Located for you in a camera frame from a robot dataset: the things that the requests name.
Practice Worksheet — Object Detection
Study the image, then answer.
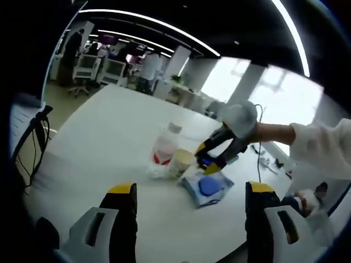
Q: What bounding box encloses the clutter of cables by window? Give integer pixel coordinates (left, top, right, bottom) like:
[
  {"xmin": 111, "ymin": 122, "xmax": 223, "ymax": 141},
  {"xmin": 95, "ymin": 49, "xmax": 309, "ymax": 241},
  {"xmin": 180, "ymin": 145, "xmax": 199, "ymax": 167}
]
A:
[{"xmin": 251, "ymin": 145, "xmax": 294, "ymax": 178}]

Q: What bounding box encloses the white tabletop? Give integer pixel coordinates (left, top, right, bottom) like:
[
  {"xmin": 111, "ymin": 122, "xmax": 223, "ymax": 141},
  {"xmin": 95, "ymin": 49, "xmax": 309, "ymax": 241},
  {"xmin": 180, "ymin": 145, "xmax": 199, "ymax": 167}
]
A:
[{"xmin": 29, "ymin": 83, "xmax": 310, "ymax": 263}]

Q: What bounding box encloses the low white cabinet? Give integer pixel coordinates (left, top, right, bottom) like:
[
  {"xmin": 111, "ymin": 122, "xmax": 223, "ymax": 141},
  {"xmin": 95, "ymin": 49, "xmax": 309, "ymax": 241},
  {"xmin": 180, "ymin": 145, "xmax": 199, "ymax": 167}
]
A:
[{"xmin": 158, "ymin": 79, "xmax": 210, "ymax": 111}]

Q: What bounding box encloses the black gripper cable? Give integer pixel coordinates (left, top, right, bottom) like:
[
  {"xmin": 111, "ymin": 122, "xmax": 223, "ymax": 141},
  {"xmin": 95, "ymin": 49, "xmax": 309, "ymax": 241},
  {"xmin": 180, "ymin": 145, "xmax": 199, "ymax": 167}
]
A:
[{"xmin": 252, "ymin": 103, "xmax": 264, "ymax": 183}]

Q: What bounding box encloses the long curved ceiling light strip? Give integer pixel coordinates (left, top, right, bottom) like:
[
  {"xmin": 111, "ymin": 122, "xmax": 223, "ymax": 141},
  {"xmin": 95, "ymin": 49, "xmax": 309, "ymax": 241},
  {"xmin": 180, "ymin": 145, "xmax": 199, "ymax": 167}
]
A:
[{"xmin": 78, "ymin": 9, "xmax": 220, "ymax": 58}]

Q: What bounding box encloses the white paper cup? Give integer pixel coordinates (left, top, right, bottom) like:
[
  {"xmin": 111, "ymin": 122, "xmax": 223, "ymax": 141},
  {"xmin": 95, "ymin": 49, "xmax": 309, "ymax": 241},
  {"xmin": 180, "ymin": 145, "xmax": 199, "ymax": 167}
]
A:
[{"xmin": 168, "ymin": 148, "xmax": 195, "ymax": 179}]

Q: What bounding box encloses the bright window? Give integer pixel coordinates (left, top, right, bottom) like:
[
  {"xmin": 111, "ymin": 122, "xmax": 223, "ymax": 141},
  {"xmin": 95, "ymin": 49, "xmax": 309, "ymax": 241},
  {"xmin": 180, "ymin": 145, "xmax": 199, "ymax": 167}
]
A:
[
  {"xmin": 200, "ymin": 58, "xmax": 252, "ymax": 102},
  {"xmin": 248, "ymin": 66, "xmax": 325, "ymax": 141}
]

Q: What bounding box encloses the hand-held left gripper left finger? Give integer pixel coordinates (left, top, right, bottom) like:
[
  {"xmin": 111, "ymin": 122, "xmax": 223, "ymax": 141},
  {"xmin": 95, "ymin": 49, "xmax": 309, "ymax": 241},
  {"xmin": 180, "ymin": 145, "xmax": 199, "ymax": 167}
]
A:
[{"xmin": 59, "ymin": 182, "xmax": 138, "ymax": 263}]

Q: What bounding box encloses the white office chair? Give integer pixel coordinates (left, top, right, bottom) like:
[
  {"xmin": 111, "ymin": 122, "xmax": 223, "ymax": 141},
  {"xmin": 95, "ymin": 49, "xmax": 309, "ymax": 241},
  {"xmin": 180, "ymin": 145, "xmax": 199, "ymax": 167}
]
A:
[
  {"xmin": 100, "ymin": 58, "xmax": 127, "ymax": 87},
  {"xmin": 68, "ymin": 53, "xmax": 103, "ymax": 97}
]

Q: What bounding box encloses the blue wet wipes packet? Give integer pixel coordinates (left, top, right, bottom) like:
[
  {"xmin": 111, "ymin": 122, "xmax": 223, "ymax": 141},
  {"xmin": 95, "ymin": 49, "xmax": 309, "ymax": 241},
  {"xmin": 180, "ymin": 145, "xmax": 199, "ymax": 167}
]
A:
[{"xmin": 179, "ymin": 171, "xmax": 235, "ymax": 209}]

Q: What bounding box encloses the clear plastic bottle red label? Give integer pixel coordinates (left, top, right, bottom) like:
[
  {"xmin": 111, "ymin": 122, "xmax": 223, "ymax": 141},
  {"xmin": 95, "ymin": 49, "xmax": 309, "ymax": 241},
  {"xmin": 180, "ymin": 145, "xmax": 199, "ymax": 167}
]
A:
[{"xmin": 151, "ymin": 122, "xmax": 183, "ymax": 179}]

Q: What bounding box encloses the person's right hand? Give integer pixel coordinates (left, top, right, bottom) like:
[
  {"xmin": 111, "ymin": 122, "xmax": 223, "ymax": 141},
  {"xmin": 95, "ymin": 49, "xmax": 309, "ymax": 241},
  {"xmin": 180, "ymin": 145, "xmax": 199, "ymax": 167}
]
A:
[{"xmin": 251, "ymin": 122, "xmax": 296, "ymax": 145}]

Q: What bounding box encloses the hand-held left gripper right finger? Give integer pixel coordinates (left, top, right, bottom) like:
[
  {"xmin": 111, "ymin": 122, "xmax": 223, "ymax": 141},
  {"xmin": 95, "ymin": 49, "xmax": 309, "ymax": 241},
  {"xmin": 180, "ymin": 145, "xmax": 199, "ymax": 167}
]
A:
[{"xmin": 245, "ymin": 181, "xmax": 334, "ymax": 263}]

